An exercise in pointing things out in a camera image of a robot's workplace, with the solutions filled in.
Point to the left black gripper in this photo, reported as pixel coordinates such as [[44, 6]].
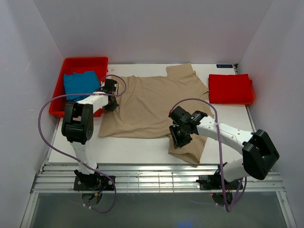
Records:
[[112, 107]]

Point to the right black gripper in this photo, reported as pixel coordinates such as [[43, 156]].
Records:
[[177, 141]]

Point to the beige t shirt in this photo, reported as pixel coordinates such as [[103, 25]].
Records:
[[144, 107]]

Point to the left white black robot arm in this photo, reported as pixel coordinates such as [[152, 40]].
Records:
[[78, 127]]

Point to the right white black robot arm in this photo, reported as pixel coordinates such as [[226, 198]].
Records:
[[257, 149]]

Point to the red plastic bin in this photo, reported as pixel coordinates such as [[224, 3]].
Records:
[[75, 65]]

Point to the blue folded t shirt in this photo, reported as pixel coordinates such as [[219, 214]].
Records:
[[80, 83]]

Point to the red folded t shirt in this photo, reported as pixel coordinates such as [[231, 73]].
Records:
[[231, 89]]

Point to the blue label sticker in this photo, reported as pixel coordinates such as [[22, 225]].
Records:
[[224, 65]]

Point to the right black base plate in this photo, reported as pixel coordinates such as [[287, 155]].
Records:
[[213, 182]]

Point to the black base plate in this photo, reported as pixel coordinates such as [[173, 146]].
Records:
[[94, 184], [213, 182]]

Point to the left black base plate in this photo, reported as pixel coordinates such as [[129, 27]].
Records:
[[94, 184]]

